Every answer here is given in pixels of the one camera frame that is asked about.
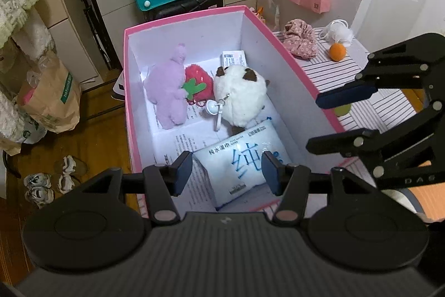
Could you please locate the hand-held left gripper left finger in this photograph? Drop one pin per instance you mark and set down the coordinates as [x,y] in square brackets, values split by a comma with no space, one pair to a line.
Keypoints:
[182,173]

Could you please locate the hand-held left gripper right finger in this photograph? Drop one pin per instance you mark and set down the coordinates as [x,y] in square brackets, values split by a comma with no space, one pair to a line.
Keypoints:
[273,175]

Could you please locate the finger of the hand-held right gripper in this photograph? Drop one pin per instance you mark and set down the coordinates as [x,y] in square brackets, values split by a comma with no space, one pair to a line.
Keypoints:
[347,95]
[340,144]

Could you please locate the wet wipes pack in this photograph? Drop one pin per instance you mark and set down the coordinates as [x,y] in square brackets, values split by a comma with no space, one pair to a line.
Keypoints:
[243,151]

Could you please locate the pink cardboard box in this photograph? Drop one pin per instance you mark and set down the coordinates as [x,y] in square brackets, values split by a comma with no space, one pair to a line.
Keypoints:
[274,81]

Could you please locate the white brown-eared plush toy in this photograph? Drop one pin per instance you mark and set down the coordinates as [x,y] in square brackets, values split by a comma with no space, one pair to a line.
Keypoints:
[240,95]

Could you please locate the purple plush toy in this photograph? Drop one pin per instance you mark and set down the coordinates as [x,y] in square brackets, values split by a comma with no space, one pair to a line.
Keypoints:
[167,88]

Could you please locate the green round pad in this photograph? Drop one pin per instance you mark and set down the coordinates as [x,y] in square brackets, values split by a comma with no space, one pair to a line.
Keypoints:
[342,110]

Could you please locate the striped tablecloth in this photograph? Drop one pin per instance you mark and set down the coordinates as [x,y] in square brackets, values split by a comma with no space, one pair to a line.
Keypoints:
[347,67]

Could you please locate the orange ball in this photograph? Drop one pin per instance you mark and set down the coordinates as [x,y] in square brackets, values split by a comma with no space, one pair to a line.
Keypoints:
[338,52]

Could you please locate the white mesh bath sponge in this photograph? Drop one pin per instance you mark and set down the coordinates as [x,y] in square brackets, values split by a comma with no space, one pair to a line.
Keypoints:
[339,31]

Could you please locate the pink floral cloth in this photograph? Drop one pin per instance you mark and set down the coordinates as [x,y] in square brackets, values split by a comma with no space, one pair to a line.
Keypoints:
[299,36]

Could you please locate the red strawberry plush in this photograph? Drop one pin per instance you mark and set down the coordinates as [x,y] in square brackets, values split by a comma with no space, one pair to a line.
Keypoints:
[198,74]

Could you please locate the beige sandal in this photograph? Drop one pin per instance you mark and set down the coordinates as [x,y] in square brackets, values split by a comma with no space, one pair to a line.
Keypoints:
[69,184]
[67,164]

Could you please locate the small tissue packet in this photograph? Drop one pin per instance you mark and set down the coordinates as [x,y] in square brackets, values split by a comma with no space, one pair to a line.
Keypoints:
[234,57]

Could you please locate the white sneaker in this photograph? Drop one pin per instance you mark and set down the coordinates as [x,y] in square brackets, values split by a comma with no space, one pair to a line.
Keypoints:
[41,197]
[36,180]

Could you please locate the brown paper bag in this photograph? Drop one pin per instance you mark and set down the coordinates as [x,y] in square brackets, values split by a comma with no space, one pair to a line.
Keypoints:
[52,99]

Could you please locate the white plastic bag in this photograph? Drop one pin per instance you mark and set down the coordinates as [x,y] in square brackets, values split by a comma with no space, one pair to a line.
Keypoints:
[31,132]

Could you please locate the black suitcase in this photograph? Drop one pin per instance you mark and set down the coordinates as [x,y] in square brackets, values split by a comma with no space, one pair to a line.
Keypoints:
[194,3]

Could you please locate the black metal stand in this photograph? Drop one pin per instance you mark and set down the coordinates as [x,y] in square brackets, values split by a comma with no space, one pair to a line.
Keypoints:
[94,5]

